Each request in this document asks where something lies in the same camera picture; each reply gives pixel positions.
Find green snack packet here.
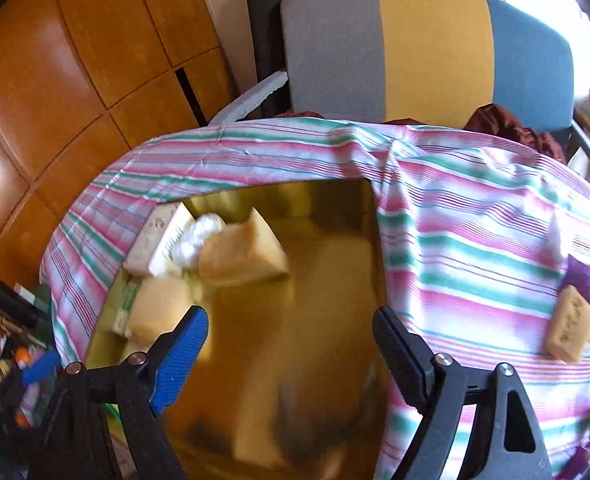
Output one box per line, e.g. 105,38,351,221
110,277,143,338

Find purple snack packet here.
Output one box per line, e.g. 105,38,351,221
565,255,590,306

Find maroon cloth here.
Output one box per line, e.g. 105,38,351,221
462,104,568,163

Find black rolled mat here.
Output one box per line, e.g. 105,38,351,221
245,0,288,118

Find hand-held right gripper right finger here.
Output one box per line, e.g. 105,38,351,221
371,305,553,480

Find white soap box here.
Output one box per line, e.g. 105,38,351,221
123,201,196,277

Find grey yellow blue chair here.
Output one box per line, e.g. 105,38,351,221
207,0,590,201

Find white plastic wad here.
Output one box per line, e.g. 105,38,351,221
167,213,226,268

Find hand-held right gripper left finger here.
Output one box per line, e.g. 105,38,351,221
35,305,211,480

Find wooden wardrobe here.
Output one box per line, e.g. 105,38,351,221
0,0,238,386

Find gold tin tray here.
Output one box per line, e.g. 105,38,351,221
82,178,393,480

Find striped pink green tablecloth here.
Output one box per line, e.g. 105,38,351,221
40,117,590,480

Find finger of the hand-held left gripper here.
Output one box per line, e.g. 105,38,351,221
0,259,40,328

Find yellow cake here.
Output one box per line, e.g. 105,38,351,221
198,207,290,288
127,276,211,356
544,286,590,365

